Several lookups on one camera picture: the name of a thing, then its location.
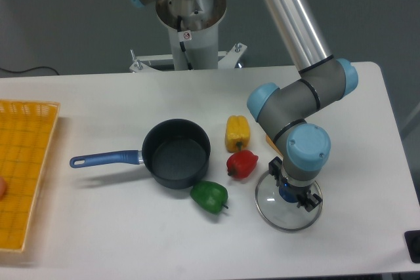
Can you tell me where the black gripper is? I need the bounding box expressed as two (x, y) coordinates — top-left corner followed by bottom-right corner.
(268, 157), (323, 212)

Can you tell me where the black cable on floor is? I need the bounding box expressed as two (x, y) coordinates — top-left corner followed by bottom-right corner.
(0, 66), (60, 75)

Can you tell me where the yellow bell pepper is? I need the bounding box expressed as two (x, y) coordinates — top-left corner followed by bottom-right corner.
(224, 115), (251, 153)

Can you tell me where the red bell pepper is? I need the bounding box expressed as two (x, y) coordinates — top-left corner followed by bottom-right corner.
(226, 150), (259, 179)

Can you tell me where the green bell pepper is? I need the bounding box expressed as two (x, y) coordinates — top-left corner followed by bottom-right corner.
(190, 180), (228, 214)

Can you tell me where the toasted bread slice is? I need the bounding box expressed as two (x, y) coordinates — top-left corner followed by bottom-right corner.
(265, 134), (283, 157)

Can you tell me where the dark saucepan with blue handle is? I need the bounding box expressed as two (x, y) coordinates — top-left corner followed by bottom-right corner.
(70, 119), (211, 190)

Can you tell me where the black device at table edge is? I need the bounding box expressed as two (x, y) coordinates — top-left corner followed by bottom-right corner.
(404, 230), (420, 264)

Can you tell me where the yellow woven basket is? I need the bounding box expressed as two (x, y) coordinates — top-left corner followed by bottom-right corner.
(1, 99), (60, 252)

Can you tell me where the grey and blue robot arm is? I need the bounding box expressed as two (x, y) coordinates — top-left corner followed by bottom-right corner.
(131, 0), (358, 211)

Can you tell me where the glass pot lid blue knob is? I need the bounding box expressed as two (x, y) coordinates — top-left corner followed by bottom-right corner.
(255, 170), (323, 232)

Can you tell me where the orange object in basket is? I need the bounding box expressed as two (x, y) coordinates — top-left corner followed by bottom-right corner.
(0, 176), (7, 199)

